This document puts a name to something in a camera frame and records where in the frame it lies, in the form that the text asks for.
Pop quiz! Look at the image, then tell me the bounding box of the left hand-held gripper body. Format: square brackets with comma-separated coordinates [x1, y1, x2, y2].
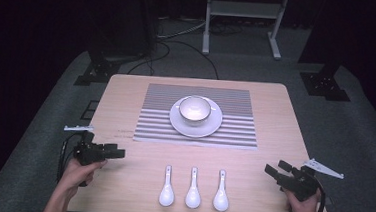
[61, 122, 108, 168]

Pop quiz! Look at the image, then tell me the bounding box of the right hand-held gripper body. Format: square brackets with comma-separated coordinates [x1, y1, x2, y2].
[278, 155, 347, 206]

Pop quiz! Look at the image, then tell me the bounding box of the person's right hand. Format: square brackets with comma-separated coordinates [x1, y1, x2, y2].
[280, 185, 323, 212]

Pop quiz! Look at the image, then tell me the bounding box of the person's left hand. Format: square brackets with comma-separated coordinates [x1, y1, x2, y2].
[55, 156, 108, 200]

